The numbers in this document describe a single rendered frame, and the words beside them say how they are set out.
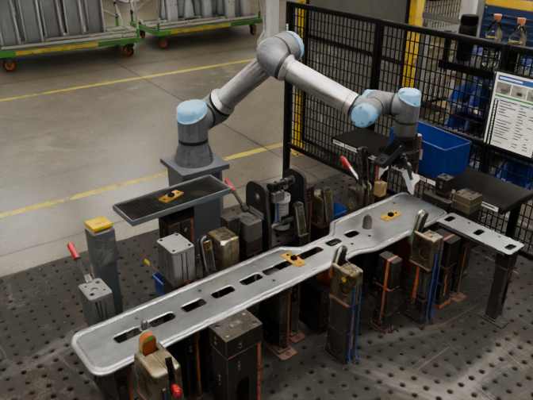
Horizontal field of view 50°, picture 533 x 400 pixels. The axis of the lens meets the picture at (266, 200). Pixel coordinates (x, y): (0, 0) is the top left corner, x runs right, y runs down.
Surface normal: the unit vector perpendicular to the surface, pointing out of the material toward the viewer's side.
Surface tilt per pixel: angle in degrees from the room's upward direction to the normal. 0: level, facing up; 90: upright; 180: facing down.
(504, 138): 90
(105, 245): 90
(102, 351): 0
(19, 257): 0
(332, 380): 0
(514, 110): 90
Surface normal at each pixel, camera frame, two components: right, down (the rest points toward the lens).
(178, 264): 0.62, 0.36
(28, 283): 0.00, -0.89
